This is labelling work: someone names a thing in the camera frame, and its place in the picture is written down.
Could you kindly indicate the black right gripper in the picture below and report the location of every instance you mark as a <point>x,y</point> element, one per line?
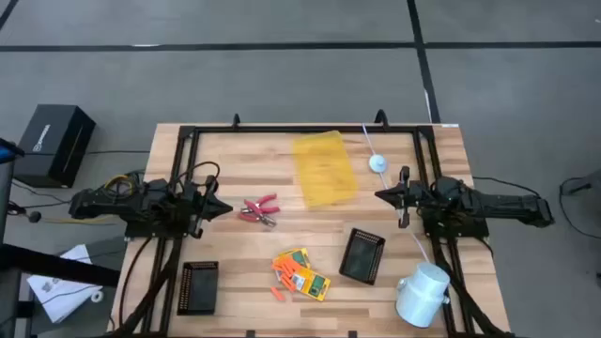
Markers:
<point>418,197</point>

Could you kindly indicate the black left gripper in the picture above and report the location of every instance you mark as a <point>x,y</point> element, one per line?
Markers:
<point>197,206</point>

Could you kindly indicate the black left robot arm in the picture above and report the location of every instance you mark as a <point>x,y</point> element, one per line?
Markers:
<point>141,202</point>

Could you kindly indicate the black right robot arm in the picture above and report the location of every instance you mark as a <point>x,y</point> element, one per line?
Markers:
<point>497,204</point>

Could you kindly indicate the black mesh basket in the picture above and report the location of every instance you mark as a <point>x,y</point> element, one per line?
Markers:
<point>361,257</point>
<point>199,288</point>

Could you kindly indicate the yellow translucent plastic bin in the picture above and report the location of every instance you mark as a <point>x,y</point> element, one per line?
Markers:
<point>324,169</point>

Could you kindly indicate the white cylindrical lamp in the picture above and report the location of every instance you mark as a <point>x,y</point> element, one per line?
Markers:
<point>422,296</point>

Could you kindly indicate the white tape roll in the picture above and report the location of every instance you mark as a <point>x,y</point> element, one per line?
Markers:
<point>97,296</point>

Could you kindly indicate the black desk beam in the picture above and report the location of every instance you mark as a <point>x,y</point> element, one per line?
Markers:
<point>56,266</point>

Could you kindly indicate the black cardboard box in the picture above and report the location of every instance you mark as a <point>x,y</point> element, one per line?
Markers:
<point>51,145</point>

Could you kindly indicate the white paper sheets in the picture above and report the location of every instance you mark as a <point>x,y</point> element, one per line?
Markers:
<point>56,291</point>

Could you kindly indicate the black round plug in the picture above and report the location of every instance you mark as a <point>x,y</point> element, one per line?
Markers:
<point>34,217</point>

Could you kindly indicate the black blue device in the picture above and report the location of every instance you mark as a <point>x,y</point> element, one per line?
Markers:
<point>9,151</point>

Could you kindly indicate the black aluminium table frame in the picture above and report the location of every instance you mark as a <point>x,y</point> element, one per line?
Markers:
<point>305,128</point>

